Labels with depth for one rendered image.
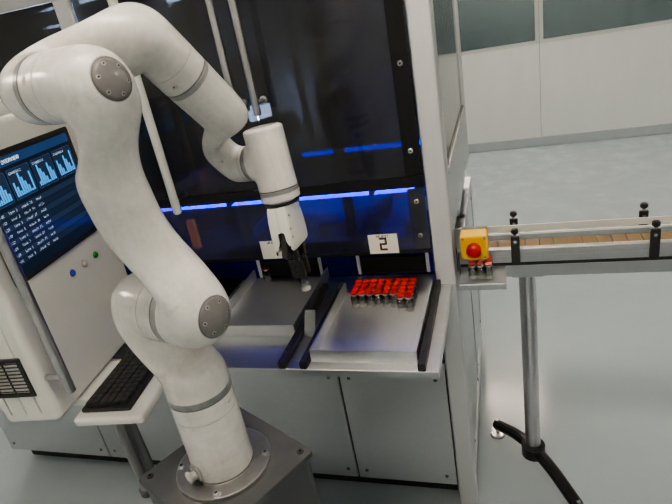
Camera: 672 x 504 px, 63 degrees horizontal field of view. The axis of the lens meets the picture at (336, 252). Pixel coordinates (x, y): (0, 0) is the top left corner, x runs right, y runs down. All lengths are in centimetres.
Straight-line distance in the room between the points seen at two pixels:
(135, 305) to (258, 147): 39
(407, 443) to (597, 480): 69
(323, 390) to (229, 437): 87
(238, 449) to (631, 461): 160
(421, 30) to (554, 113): 481
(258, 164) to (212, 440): 54
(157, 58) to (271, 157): 31
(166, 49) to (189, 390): 56
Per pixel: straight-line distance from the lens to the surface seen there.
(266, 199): 114
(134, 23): 91
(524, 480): 223
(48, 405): 163
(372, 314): 149
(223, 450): 109
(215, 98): 99
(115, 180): 85
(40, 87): 83
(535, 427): 208
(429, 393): 182
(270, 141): 111
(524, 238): 167
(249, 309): 165
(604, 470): 230
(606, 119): 624
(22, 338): 154
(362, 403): 190
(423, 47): 140
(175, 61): 95
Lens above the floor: 164
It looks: 23 degrees down
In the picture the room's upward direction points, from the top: 11 degrees counter-clockwise
